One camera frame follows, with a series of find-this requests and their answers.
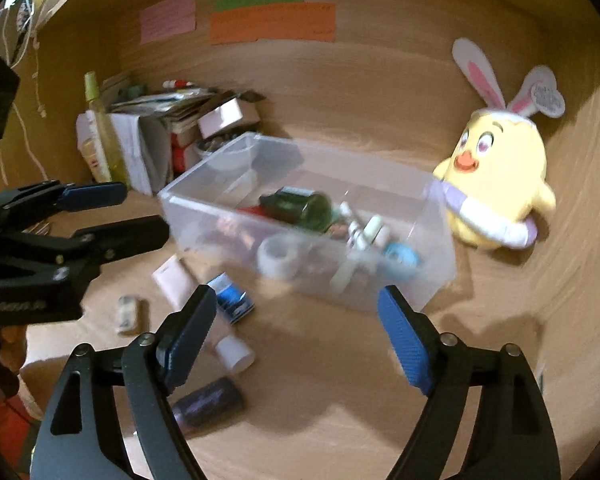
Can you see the red and white pen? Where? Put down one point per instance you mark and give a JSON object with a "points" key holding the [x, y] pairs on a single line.
{"points": [[180, 83]]}

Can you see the person's left hand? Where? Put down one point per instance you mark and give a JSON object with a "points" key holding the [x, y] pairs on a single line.
{"points": [[10, 355]]}

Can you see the white plastic tube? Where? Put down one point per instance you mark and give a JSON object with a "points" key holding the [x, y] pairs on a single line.
{"points": [[344, 272]]}

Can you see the yellow-green spray bottle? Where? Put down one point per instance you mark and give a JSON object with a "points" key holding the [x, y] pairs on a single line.
{"points": [[102, 135]]}

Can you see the white tape roll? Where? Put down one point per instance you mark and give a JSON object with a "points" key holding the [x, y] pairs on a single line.
{"points": [[270, 260]]}

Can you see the red packet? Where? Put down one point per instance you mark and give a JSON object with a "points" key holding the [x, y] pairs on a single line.
{"points": [[250, 210]]}

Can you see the yellow chick plush toy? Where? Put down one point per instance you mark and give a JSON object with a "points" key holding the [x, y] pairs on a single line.
{"points": [[500, 170]]}

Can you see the red cloth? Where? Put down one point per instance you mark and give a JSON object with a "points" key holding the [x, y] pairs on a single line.
{"points": [[0, 430]]}

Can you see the dark purple cylinder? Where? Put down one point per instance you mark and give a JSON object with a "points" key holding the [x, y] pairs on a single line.
{"points": [[210, 402]]}

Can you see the blue and white packet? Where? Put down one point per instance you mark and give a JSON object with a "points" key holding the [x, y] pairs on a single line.
{"points": [[232, 302]]}

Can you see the white folded paper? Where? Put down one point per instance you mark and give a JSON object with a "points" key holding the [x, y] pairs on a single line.
{"points": [[130, 150]]}

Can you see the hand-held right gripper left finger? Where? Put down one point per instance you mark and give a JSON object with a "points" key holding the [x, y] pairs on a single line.
{"points": [[185, 345]]}

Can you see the orange sticky note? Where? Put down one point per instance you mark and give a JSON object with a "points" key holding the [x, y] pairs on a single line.
{"points": [[275, 25]]}

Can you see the clear plastic storage box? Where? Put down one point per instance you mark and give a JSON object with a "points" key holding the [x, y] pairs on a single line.
{"points": [[205, 220]]}

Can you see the small cardboard box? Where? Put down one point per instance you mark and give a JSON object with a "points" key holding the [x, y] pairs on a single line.
{"points": [[220, 117]]}

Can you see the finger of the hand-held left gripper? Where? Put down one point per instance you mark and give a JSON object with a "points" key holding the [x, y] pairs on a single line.
{"points": [[95, 195], [130, 235]]}

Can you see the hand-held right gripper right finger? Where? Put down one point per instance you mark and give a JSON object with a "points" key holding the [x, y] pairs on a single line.
{"points": [[405, 340]]}

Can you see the blue round container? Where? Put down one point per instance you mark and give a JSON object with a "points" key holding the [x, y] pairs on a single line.
{"points": [[402, 255]]}

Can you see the dark green glass bottle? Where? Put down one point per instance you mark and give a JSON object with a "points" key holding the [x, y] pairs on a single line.
{"points": [[300, 207]]}

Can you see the stack of papers and booklets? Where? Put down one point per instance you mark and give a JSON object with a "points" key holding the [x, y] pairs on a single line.
{"points": [[155, 105]]}

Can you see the pink sticky note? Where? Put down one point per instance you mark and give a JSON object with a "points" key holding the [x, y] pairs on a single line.
{"points": [[167, 17]]}

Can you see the red and white box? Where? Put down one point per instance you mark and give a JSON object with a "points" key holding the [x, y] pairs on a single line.
{"points": [[180, 155]]}

